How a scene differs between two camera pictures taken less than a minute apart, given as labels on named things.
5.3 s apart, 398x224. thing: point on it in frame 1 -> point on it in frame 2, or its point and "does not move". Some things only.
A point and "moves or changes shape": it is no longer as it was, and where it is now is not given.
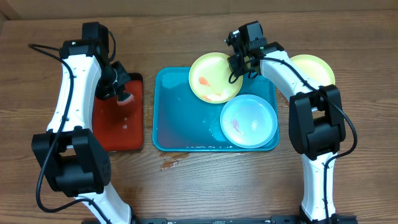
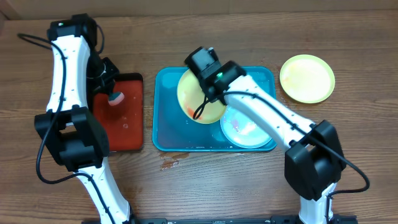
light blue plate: x=249 y=121 does not move
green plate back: x=209 y=76 moves or changes shape
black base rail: x=256 y=219 does not move
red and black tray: x=120 y=127 does not move
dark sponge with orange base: x=124 y=98 moves or changes shape
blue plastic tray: x=183 y=121 does not move
